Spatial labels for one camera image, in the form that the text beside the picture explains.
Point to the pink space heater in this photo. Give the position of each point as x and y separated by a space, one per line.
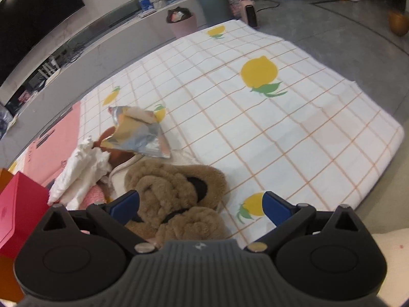
247 8

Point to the white marble TV console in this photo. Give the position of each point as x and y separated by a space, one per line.
96 54

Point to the orange round pot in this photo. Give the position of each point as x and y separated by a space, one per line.
399 22

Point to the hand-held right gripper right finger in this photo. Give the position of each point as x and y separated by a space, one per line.
274 206

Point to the white paper towel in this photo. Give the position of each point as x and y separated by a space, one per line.
80 172

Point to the red box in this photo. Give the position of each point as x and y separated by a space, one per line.
19 211

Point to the fluffy brown slipper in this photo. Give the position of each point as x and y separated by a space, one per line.
191 225
159 182

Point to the white router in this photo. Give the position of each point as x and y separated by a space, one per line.
49 67

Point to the pink trash bin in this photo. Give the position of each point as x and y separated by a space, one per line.
184 27

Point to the pink printed sheet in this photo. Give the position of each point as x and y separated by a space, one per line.
60 140

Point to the grey trash can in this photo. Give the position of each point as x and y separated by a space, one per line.
214 6

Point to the black television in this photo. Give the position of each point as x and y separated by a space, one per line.
32 16

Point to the silver foil snack bag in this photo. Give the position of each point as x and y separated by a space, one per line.
137 137

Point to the pink and white knitted piece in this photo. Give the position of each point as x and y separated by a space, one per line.
94 195

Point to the small photo frame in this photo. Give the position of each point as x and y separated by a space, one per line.
24 97

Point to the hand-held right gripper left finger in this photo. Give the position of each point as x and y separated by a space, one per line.
124 205

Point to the brown sponge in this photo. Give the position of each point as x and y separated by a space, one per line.
119 158

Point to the lemon print checked blanket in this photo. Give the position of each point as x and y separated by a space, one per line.
255 134

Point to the blue tissue box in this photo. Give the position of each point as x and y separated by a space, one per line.
150 3

